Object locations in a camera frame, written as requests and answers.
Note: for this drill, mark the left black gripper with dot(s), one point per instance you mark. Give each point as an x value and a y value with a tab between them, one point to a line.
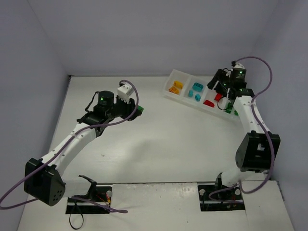
130	109

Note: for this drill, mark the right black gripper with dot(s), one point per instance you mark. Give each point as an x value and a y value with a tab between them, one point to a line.
220	80

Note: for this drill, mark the red rounded lego brick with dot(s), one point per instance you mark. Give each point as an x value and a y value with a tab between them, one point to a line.
218	97

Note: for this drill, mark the green red lego brick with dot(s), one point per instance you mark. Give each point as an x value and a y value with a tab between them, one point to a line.
229	109

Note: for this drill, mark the red curved burger brick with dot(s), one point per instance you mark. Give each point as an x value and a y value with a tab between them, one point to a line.
209	103

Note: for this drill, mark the teal green printed lego brick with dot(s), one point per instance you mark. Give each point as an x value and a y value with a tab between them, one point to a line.
198	87

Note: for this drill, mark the yellow rounded lego brick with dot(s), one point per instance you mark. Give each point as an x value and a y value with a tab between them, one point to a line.
174	90

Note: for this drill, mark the burger printed lego stack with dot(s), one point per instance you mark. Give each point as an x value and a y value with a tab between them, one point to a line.
178	84

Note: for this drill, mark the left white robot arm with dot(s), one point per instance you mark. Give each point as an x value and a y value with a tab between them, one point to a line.
44	176

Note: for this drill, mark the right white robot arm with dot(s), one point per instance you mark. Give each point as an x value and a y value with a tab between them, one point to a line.
259	146

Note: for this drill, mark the clear four-compartment tray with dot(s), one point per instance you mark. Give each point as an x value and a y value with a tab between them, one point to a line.
207	94

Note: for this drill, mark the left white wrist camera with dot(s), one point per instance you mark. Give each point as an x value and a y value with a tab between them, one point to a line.
124	92

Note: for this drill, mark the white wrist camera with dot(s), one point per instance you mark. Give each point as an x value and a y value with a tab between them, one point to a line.
124	92
237	66

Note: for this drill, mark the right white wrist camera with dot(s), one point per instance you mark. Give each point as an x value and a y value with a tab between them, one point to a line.
237	66

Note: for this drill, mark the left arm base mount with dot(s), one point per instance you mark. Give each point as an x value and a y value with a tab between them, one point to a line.
100	194

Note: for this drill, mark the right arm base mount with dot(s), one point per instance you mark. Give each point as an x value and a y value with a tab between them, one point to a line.
230	200

